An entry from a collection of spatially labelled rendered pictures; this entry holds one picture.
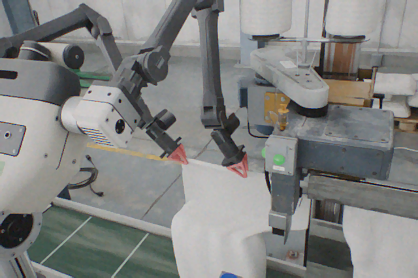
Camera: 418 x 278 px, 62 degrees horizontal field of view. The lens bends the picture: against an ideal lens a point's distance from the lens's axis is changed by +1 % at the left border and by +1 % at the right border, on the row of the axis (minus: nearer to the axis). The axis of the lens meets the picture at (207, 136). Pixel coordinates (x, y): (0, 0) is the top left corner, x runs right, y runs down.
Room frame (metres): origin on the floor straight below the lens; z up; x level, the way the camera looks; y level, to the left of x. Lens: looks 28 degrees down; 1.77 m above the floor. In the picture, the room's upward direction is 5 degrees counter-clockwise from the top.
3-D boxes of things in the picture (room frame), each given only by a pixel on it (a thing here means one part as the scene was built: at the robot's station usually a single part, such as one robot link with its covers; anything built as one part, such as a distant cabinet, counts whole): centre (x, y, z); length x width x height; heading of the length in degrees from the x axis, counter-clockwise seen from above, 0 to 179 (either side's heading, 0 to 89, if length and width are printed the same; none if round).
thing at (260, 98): (1.21, -0.30, 1.23); 0.28 x 0.07 x 0.16; 63
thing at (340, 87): (1.18, -0.48, 1.18); 0.34 x 0.25 x 0.31; 153
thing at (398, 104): (3.42, -1.83, 0.20); 0.67 x 0.44 x 0.15; 63
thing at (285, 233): (0.83, -0.21, 0.98); 0.09 x 0.05 x 0.05; 153
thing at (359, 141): (0.86, -0.36, 1.21); 0.30 x 0.25 x 0.30; 63
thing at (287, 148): (0.78, -0.19, 1.29); 0.08 x 0.05 x 0.09; 63
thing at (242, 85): (1.32, -0.17, 1.25); 0.10 x 0.08 x 0.12; 178
